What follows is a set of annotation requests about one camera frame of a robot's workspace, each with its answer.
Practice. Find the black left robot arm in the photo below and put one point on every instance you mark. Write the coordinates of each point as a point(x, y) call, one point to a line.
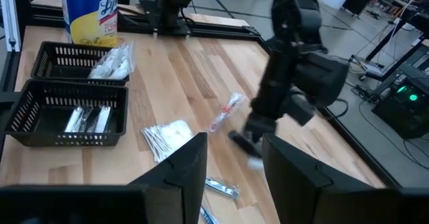
point(295, 16)

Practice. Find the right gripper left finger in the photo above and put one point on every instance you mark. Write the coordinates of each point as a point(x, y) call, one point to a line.
point(181, 183)

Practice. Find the nail clipper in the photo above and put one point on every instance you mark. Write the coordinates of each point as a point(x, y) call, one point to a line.
point(103, 120)
point(74, 120)
point(223, 187)

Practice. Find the red toothbrush in clear bag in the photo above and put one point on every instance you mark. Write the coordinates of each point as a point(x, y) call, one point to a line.
point(228, 110)

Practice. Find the black computer tower green light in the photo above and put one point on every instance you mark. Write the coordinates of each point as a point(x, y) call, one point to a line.
point(395, 116)

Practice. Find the cotton swabs in clear bag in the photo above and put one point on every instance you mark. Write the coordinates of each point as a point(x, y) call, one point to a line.
point(174, 133)

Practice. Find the black comb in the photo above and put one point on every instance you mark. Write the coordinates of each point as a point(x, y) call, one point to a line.
point(242, 143)

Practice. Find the white blue-striped toothbrush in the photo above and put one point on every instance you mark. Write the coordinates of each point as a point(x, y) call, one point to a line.
point(208, 217)

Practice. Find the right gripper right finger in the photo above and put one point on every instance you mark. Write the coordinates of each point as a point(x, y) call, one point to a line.
point(301, 197)

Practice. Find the silver aluminium post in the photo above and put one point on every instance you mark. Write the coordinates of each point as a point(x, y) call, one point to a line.
point(10, 16)

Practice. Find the black slotted plastic basket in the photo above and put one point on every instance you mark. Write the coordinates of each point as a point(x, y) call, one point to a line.
point(50, 123)
point(67, 66)

